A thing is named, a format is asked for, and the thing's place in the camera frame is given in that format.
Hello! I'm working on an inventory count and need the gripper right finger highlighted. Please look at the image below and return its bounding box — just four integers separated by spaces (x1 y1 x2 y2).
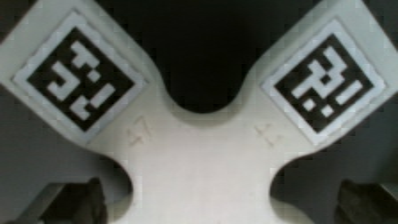
334 180 398 224

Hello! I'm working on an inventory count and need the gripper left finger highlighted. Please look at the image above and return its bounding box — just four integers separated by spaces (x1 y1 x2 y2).
7 178 108 224

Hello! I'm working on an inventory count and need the white cross-shaped table base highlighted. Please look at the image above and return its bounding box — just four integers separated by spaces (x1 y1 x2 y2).
0 0 398 224

